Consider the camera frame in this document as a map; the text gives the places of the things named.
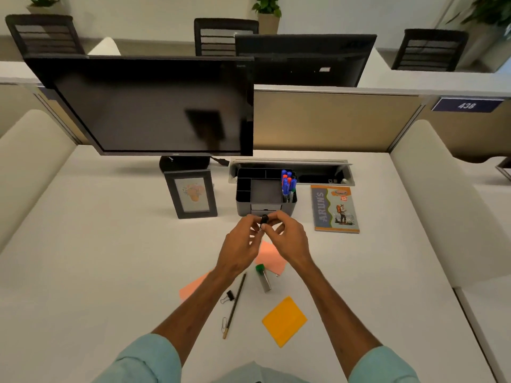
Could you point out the person's left hand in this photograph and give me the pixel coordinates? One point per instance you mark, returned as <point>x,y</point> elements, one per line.
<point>235,247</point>

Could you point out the person's right hand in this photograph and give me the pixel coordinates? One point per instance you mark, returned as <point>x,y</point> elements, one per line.
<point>291,243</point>

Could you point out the person's left thumb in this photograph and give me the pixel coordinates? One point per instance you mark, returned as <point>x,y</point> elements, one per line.
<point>256,233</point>

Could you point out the person's right thumb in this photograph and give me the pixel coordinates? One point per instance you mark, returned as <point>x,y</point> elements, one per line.
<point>268,234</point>

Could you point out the small black binder clip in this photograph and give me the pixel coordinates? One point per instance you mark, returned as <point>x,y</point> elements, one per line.
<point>264,221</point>

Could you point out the person's left forearm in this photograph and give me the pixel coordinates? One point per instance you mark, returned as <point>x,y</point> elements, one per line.
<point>191,311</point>

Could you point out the person's right forearm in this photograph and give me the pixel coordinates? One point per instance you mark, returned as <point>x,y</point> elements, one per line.
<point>333,311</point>

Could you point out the pink sticky note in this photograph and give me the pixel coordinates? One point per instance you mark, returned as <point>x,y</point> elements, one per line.
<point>191,287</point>
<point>275,265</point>

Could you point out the black desk organizer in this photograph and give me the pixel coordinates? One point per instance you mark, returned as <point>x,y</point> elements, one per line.
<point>259,193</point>

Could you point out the green capped grey tube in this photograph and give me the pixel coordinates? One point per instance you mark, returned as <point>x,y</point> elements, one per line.
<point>263,277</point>

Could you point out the bunch of blue red markers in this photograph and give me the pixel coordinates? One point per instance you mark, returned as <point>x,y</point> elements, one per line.
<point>287,185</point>

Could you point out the illustrated notebook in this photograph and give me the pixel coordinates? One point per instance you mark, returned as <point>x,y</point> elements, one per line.
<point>334,209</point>

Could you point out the dark pencil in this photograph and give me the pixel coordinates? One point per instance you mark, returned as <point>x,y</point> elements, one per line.
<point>235,305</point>

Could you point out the orange sticky note pad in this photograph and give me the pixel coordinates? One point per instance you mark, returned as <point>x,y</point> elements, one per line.
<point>284,321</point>

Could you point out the metal paper clip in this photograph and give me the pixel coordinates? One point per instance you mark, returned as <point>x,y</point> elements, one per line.
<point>224,326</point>

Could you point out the black monitor stand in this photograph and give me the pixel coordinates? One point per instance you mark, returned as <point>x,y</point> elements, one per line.
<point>183,163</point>

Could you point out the beige desk partition panel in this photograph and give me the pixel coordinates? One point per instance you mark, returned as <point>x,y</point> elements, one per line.
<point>331,121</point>

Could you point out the large black computer monitor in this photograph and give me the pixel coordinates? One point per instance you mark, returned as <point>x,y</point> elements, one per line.
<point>139,103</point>

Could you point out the light teal shirt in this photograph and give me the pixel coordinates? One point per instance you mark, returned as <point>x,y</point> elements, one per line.
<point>139,364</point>

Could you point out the black monitor with white sticker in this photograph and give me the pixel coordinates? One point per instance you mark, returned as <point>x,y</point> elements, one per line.
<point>307,59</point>

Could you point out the black slatted office chair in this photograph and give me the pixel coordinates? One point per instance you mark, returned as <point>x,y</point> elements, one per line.
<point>44,35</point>
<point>217,29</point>
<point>431,49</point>

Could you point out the green potted plant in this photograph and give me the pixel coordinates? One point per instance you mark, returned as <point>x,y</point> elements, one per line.
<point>268,13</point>
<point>40,1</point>
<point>489,19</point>

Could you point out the blue desk number sign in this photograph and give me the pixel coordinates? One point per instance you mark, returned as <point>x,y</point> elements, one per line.
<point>467,105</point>

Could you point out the dark grey photo frame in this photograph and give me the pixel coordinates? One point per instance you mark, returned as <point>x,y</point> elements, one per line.
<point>191,194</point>

